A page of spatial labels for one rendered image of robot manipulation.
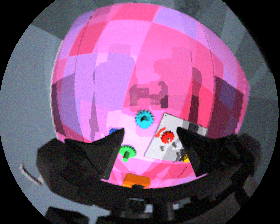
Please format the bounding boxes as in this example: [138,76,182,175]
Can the yellow gear with black stripe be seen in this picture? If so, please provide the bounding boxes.
[182,154,190,163]

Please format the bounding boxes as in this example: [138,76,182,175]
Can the teal gear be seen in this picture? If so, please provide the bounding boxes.
[135,109,155,129]

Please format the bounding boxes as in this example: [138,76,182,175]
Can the red gear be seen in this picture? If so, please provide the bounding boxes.
[160,131,175,143]

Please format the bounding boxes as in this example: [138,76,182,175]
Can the dark blue gear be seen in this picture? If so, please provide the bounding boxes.
[107,127,119,134]

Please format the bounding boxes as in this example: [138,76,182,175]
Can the green gear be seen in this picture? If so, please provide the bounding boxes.
[119,144,136,162]

